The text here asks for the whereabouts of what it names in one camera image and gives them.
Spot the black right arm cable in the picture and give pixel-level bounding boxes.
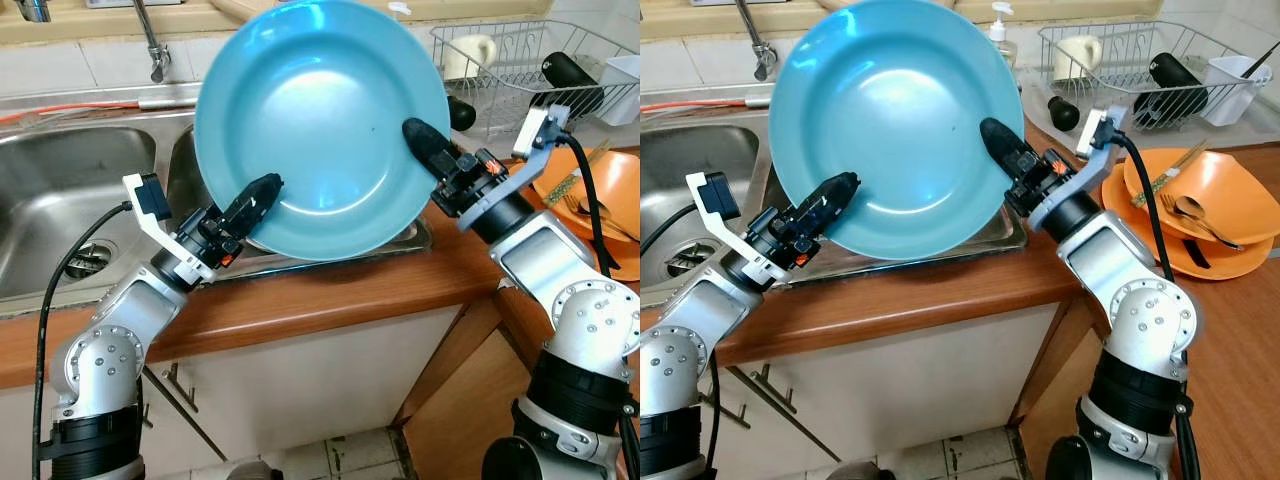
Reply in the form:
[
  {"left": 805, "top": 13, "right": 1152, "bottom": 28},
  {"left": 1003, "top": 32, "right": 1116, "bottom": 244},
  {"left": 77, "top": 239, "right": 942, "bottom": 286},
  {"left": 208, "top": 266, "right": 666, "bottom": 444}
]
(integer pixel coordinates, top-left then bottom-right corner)
[
  {"left": 1112, "top": 132, "right": 1206, "bottom": 480},
  {"left": 560, "top": 132, "right": 629, "bottom": 287}
]

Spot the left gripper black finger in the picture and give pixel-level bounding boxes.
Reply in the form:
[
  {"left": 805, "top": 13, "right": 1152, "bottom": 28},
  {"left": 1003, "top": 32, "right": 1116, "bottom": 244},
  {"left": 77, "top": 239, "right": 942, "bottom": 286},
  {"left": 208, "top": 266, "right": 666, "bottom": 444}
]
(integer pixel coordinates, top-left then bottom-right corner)
[
  {"left": 795, "top": 172, "right": 861, "bottom": 239},
  {"left": 222, "top": 173, "right": 285, "bottom": 241}
]

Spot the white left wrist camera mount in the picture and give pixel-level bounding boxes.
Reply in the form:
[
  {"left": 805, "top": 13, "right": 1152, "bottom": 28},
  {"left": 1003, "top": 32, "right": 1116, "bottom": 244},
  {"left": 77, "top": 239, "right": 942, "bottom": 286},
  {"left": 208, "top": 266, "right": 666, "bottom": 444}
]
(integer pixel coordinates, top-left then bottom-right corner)
[
  {"left": 122, "top": 172, "right": 217, "bottom": 293},
  {"left": 686, "top": 172, "right": 791, "bottom": 289}
]

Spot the large black bottle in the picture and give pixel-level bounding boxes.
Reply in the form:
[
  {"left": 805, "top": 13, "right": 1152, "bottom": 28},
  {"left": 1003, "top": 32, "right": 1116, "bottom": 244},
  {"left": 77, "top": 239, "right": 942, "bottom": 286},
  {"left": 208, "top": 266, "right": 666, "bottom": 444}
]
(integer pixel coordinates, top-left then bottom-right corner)
[
  {"left": 1135, "top": 52, "right": 1209, "bottom": 127},
  {"left": 540, "top": 52, "right": 607, "bottom": 123}
]

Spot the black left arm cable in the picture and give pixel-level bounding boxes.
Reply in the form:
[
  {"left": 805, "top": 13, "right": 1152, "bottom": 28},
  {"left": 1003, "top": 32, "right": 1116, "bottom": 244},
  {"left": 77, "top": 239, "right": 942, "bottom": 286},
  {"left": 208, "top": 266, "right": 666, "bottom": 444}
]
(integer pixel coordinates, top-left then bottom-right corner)
[
  {"left": 640, "top": 202, "right": 701, "bottom": 259},
  {"left": 30, "top": 198, "right": 136, "bottom": 480}
]

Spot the golden fork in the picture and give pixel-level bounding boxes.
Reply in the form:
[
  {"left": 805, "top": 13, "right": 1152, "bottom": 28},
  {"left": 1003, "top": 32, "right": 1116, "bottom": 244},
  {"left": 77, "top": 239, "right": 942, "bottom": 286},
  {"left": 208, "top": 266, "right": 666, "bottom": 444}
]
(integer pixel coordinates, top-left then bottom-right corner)
[
  {"left": 563, "top": 195, "right": 637, "bottom": 248},
  {"left": 1160, "top": 195, "right": 1242, "bottom": 252}
]

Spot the chrome sink faucet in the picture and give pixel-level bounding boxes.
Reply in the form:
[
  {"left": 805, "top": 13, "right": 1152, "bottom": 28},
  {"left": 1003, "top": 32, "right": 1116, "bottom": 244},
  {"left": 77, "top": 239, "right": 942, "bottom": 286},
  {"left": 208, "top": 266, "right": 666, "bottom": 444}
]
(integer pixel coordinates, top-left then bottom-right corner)
[
  {"left": 735, "top": 0, "right": 780, "bottom": 82},
  {"left": 133, "top": 0, "right": 172, "bottom": 85}
]

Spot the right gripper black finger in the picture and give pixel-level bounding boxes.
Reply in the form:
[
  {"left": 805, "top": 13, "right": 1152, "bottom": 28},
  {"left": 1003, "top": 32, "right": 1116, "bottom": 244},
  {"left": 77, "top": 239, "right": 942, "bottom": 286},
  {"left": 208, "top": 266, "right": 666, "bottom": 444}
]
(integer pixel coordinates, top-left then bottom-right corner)
[
  {"left": 402, "top": 118, "right": 461, "bottom": 183},
  {"left": 980, "top": 118, "right": 1038, "bottom": 183}
]

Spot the golden spoon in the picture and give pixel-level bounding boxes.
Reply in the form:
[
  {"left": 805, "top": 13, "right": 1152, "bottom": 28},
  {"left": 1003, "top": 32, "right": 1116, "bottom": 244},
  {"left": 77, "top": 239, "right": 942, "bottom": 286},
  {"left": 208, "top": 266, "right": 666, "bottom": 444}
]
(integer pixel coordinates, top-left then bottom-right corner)
[
  {"left": 580, "top": 197, "right": 641, "bottom": 243},
  {"left": 1175, "top": 196, "right": 1247, "bottom": 247}
]

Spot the white wire dish rack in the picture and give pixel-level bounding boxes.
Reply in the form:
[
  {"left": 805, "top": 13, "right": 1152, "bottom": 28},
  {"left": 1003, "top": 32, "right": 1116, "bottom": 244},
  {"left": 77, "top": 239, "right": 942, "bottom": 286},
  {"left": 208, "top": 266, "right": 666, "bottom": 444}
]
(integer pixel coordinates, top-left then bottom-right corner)
[
  {"left": 430, "top": 20, "right": 641, "bottom": 137},
  {"left": 1038, "top": 20, "right": 1269, "bottom": 132}
]

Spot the translucent drain tray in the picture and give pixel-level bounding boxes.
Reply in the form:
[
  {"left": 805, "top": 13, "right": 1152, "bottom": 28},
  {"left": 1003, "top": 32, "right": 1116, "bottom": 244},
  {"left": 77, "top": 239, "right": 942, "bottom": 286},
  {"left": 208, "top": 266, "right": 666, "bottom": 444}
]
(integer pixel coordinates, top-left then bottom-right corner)
[
  {"left": 448, "top": 85, "right": 641, "bottom": 153},
  {"left": 1020, "top": 82, "right": 1271, "bottom": 151}
]

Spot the stainless steel double sink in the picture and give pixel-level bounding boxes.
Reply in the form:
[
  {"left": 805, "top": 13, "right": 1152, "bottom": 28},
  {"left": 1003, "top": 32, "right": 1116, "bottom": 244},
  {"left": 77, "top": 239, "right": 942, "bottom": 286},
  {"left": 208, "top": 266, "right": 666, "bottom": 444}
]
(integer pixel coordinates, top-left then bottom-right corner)
[
  {"left": 640, "top": 106, "right": 1031, "bottom": 293},
  {"left": 0, "top": 108, "right": 434, "bottom": 307}
]

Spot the wooden chopstick with green end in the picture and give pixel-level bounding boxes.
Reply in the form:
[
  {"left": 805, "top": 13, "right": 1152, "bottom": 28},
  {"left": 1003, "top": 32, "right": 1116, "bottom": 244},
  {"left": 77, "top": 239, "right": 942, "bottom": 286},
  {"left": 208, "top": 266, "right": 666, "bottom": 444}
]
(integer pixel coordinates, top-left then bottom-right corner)
[
  {"left": 551, "top": 142, "right": 614, "bottom": 208},
  {"left": 1130, "top": 140, "right": 1205, "bottom": 205},
  {"left": 1133, "top": 142, "right": 1209, "bottom": 209},
  {"left": 548, "top": 140, "right": 610, "bottom": 204}
]

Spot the thin black utensil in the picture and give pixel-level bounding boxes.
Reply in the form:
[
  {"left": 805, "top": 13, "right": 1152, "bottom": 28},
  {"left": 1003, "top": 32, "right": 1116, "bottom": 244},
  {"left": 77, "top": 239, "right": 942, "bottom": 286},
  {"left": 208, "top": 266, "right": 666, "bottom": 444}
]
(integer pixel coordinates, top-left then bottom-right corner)
[{"left": 1240, "top": 40, "right": 1280, "bottom": 80}]

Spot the white cabinet door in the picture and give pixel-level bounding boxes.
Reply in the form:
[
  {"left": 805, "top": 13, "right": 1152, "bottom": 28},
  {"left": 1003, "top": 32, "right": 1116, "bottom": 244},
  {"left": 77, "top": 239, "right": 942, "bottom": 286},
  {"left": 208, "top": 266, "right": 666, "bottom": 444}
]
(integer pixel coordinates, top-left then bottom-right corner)
[
  {"left": 725, "top": 303, "right": 1063, "bottom": 466},
  {"left": 700, "top": 375, "right": 831, "bottom": 480},
  {"left": 140, "top": 303, "right": 471, "bottom": 463},
  {"left": 130, "top": 372, "right": 217, "bottom": 480}
]

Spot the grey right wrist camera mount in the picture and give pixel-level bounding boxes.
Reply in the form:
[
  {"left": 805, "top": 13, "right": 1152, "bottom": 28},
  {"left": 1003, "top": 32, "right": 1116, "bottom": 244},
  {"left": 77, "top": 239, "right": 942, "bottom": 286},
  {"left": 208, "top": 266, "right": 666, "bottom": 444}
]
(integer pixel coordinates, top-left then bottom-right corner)
[
  {"left": 1028, "top": 104, "right": 1133, "bottom": 229},
  {"left": 458, "top": 104, "right": 573, "bottom": 237}
]

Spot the orange bowl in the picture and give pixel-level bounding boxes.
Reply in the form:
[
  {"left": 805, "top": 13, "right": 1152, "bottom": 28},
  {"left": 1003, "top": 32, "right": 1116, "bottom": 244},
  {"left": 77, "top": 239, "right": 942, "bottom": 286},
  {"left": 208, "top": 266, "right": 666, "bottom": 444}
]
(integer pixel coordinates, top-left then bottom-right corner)
[
  {"left": 553, "top": 148, "right": 641, "bottom": 243},
  {"left": 1123, "top": 148, "right": 1280, "bottom": 245}
]

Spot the white utensil holder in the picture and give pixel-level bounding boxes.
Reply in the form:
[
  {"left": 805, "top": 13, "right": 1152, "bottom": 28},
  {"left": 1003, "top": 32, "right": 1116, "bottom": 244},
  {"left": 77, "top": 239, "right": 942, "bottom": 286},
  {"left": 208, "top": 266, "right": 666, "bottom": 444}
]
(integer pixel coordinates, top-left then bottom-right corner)
[
  {"left": 600, "top": 55, "right": 641, "bottom": 127},
  {"left": 1203, "top": 55, "right": 1272, "bottom": 127}
]

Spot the thin red rod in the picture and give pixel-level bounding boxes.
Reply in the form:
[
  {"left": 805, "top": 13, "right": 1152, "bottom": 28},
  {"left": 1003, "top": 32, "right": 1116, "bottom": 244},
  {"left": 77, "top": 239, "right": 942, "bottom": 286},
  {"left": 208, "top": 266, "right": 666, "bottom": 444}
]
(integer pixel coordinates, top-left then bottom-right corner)
[
  {"left": 640, "top": 97, "right": 747, "bottom": 115},
  {"left": 0, "top": 99, "right": 143, "bottom": 127}
]

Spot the teal plate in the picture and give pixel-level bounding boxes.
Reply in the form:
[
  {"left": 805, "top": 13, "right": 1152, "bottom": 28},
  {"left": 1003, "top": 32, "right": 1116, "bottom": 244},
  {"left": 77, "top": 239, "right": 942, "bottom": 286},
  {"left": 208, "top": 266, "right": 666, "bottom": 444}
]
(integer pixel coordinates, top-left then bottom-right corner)
[
  {"left": 194, "top": 0, "right": 452, "bottom": 263},
  {"left": 768, "top": 0, "right": 1025, "bottom": 261}
]

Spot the beige cup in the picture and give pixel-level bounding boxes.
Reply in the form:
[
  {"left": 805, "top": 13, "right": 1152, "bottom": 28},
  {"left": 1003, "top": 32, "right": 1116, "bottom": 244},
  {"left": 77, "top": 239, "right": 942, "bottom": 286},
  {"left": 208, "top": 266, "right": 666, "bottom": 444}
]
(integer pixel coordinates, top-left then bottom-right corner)
[
  {"left": 445, "top": 35, "right": 499, "bottom": 82},
  {"left": 1052, "top": 35, "right": 1104, "bottom": 82}
]

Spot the orange plate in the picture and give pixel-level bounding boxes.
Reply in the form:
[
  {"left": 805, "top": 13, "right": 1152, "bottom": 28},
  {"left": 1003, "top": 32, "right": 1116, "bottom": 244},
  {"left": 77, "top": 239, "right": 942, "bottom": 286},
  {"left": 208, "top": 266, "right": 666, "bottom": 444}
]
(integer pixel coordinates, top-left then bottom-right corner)
[
  {"left": 530, "top": 165, "right": 641, "bottom": 284},
  {"left": 1102, "top": 165, "right": 1277, "bottom": 282}
]

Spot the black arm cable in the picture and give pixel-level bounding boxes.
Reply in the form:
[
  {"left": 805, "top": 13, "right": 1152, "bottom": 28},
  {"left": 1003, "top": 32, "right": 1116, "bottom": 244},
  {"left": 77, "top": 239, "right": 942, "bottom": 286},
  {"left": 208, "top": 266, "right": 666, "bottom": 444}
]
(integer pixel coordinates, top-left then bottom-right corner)
[
  {"left": 1112, "top": 132, "right": 1206, "bottom": 480},
  {"left": 560, "top": 132, "right": 629, "bottom": 287},
  {"left": 30, "top": 198, "right": 136, "bottom": 480},
  {"left": 640, "top": 202, "right": 701, "bottom": 259}
]

